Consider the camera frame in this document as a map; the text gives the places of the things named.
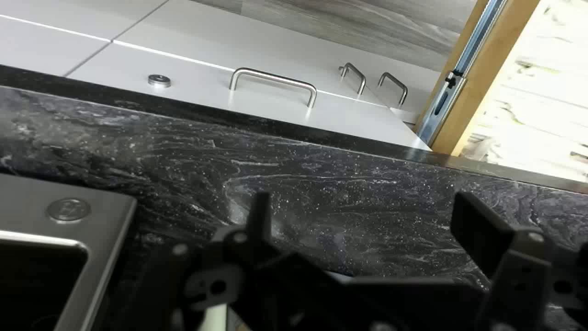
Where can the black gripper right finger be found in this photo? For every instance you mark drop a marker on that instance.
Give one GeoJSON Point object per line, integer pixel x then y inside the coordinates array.
{"type": "Point", "coordinates": [489, 237]}

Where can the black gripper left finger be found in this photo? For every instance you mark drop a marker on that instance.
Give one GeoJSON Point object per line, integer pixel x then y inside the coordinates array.
{"type": "Point", "coordinates": [259, 215]}

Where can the white drawer front with lock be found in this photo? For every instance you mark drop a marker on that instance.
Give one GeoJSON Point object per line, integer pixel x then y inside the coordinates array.
{"type": "Point", "coordinates": [202, 102]}

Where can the open wooden drawer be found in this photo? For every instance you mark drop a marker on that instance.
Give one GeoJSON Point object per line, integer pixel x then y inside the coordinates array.
{"type": "Point", "coordinates": [533, 93]}

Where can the wide white drawer front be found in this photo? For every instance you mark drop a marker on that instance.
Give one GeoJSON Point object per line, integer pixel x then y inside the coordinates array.
{"type": "Point", "coordinates": [42, 49]}

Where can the stainless steel sink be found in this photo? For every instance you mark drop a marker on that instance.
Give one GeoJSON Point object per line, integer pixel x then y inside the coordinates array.
{"type": "Point", "coordinates": [107, 227]}

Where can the round silver lock cylinder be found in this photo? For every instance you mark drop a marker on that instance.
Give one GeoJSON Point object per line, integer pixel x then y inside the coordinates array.
{"type": "Point", "coordinates": [158, 80]}

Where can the white lower cabinet door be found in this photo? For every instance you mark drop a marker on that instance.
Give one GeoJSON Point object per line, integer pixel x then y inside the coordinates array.
{"type": "Point", "coordinates": [245, 31]}

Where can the round silver sink button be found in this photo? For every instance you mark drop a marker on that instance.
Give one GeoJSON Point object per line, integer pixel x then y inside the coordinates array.
{"type": "Point", "coordinates": [68, 211]}

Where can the wide white cabinet door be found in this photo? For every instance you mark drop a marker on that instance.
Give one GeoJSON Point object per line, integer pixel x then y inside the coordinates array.
{"type": "Point", "coordinates": [74, 16]}

